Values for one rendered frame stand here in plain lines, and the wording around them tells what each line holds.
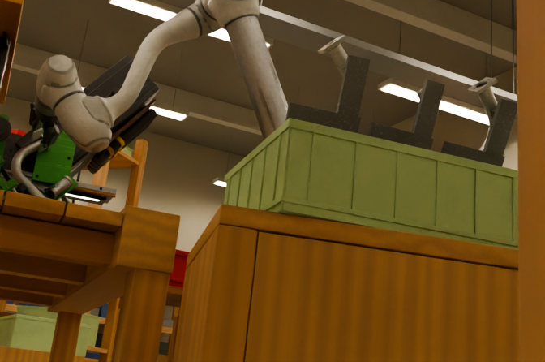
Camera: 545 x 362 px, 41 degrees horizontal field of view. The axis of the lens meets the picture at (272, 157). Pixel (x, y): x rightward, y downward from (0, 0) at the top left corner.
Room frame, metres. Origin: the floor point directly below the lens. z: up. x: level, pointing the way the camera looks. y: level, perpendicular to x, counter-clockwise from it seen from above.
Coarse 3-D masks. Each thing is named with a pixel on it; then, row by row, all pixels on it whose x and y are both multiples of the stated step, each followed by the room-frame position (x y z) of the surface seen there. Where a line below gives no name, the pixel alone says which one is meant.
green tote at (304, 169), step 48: (288, 144) 1.22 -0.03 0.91; (336, 144) 1.25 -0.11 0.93; (384, 144) 1.27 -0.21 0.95; (240, 192) 1.48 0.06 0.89; (288, 192) 1.22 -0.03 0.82; (336, 192) 1.25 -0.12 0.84; (384, 192) 1.28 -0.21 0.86; (432, 192) 1.31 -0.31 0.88; (480, 192) 1.34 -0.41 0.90; (480, 240) 1.34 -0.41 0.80
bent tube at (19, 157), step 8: (32, 144) 2.23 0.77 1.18; (24, 152) 2.22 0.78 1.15; (32, 152) 2.24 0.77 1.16; (16, 160) 2.20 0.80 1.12; (16, 168) 2.20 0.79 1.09; (16, 176) 2.20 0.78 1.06; (24, 176) 2.21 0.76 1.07; (24, 184) 2.20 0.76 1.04; (32, 184) 2.21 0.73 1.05; (32, 192) 2.20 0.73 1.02; (40, 192) 2.21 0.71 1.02
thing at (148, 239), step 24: (144, 216) 1.76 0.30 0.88; (168, 216) 1.78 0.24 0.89; (120, 240) 1.75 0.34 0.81; (144, 240) 1.76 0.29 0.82; (168, 240) 1.79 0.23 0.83; (120, 264) 1.75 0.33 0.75; (144, 264) 1.77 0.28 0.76; (168, 264) 1.79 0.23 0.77; (72, 288) 2.46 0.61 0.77; (96, 288) 2.22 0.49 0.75; (120, 288) 2.17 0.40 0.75
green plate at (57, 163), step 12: (60, 144) 2.30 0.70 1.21; (72, 144) 2.32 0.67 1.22; (36, 156) 2.27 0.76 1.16; (48, 156) 2.28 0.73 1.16; (60, 156) 2.29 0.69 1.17; (72, 156) 2.31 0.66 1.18; (36, 168) 2.26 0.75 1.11; (48, 168) 2.27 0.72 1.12; (60, 168) 2.29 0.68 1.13; (36, 180) 2.25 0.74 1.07; (48, 180) 2.26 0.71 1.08
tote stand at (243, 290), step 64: (192, 256) 1.60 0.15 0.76; (256, 256) 1.23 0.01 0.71; (320, 256) 1.25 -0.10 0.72; (384, 256) 1.27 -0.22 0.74; (448, 256) 1.30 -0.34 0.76; (512, 256) 1.32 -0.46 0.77; (192, 320) 1.43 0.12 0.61; (256, 320) 1.23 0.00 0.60; (320, 320) 1.25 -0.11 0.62; (384, 320) 1.27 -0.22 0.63; (448, 320) 1.30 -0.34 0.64; (512, 320) 1.32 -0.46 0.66
